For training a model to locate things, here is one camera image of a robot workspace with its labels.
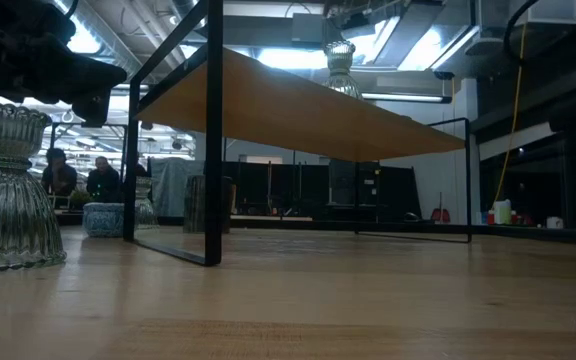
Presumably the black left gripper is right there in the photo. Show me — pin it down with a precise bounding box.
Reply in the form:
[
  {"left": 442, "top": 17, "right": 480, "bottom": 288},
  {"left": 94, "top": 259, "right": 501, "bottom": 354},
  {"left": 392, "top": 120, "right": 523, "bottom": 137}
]
[{"left": 0, "top": 0, "right": 128, "bottom": 126}]

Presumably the blue patterned candle holder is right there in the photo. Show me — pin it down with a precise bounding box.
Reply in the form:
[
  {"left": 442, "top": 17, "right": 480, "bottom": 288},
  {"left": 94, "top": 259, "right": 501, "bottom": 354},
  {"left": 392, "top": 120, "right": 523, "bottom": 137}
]
[{"left": 81, "top": 201, "right": 127, "bottom": 239}]

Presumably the silver lidded tin candle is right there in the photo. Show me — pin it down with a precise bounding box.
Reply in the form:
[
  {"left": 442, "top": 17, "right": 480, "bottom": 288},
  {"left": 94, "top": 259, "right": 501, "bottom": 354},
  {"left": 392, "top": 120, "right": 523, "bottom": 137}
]
[{"left": 183, "top": 174, "right": 234, "bottom": 235}]

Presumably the person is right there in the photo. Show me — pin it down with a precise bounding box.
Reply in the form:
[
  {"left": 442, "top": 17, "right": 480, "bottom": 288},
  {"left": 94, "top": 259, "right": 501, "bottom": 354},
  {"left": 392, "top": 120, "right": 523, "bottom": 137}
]
[
  {"left": 40, "top": 147, "right": 79, "bottom": 199},
  {"left": 85, "top": 155, "right": 124, "bottom": 204}
]

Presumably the grey cover cloth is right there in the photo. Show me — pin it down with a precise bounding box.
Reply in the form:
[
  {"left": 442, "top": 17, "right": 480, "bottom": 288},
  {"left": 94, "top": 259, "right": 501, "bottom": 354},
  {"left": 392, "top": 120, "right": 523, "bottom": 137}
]
[{"left": 150, "top": 157, "right": 204, "bottom": 219}]

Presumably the wooden shelf with black legs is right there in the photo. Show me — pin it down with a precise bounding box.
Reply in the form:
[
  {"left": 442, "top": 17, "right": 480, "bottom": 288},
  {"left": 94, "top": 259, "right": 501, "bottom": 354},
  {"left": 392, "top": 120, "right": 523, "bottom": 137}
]
[{"left": 122, "top": 0, "right": 473, "bottom": 267}]

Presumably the black partition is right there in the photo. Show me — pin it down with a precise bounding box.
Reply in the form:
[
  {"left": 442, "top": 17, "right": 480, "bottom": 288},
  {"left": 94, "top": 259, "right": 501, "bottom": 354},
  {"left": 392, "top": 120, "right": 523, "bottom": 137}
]
[{"left": 222, "top": 159, "right": 422, "bottom": 221}]

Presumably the grey ceiling box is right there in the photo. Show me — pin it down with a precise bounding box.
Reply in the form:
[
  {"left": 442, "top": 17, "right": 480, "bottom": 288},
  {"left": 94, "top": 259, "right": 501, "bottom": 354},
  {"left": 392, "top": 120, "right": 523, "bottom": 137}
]
[{"left": 290, "top": 12, "right": 325, "bottom": 44}]

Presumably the fluorescent light tube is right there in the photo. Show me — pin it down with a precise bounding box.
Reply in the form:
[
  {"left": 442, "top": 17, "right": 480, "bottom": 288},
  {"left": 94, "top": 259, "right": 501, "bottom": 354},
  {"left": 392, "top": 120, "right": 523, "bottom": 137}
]
[{"left": 360, "top": 91, "right": 453, "bottom": 105}]

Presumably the white jug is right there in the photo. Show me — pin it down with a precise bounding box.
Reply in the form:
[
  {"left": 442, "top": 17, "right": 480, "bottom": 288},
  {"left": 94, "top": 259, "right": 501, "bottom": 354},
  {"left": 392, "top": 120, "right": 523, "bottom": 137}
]
[{"left": 490, "top": 198, "right": 514, "bottom": 226}]

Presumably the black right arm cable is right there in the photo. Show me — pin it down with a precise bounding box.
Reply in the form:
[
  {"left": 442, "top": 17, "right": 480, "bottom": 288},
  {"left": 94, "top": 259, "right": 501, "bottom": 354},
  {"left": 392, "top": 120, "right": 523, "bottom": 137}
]
[{"left": 502, "top": 0, "right": 540, "bottom": 64}]

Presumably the yellow power cable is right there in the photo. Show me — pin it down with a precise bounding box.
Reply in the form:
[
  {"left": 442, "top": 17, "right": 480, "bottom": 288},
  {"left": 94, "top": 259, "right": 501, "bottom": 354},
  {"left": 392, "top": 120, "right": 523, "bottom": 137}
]
[{"left": 492, "top": 22, "right": 528, "bottom": 211}]

